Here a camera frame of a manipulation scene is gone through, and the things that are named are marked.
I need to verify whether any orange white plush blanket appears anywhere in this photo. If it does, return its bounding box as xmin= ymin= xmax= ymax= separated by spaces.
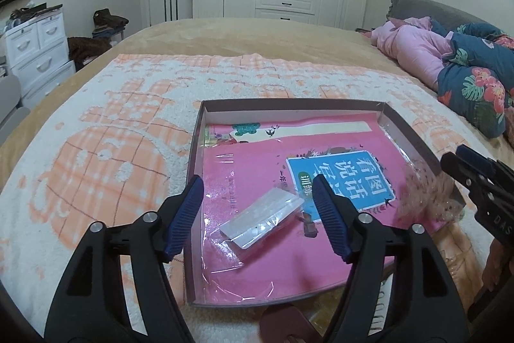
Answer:
xmin=1 ymin=54 xmax=492 ymax=332

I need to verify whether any pink Chinese workbook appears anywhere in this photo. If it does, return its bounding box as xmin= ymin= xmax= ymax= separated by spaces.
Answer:
xmin=197 ymin=112 xmax=411 ymax=306

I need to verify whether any pink padded garment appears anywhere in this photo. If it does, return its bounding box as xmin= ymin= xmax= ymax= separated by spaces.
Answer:
xmin=370 ymin=16 xmax=453 ymax=91

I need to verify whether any white drawer cabinet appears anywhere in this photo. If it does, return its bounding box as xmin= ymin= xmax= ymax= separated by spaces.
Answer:
xmin=1 ymin=9 xmax=76 ymax=110

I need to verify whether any grey headboard cushion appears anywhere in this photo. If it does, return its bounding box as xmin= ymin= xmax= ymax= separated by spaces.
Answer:
xmin=386 ymin=0 xmax=486 ymax=31

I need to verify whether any tan bedspread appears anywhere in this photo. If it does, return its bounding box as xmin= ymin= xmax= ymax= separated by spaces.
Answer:
xmin=0 ymin=17 xmax=514 ymax=187

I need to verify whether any clear bag white card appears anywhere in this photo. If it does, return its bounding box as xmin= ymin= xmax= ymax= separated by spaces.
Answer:
xmin=219 ymin=187 xmax=304 ymax=251

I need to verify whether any pile of dark clothes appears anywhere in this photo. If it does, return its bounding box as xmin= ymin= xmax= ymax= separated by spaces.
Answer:
xmin=67 ymin=8 xmax=129 ymax=71

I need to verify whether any brown cardboard tray box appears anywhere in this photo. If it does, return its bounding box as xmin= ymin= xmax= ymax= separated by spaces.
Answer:
xmin=184 ymin=98 xmax=442 ymax=308

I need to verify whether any sheer sequin bow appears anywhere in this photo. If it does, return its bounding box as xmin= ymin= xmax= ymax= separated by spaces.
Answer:
xmin=396 ymin=161 xmax=464 ymax=224

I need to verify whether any blue floral quilt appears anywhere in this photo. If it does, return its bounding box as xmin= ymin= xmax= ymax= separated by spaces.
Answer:
xmin=431 ymin=20 xmax=513 ymax=139

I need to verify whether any right hand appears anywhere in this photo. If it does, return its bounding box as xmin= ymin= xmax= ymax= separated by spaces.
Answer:
xmin=482 ymin=239 xmax=513 ymax=306

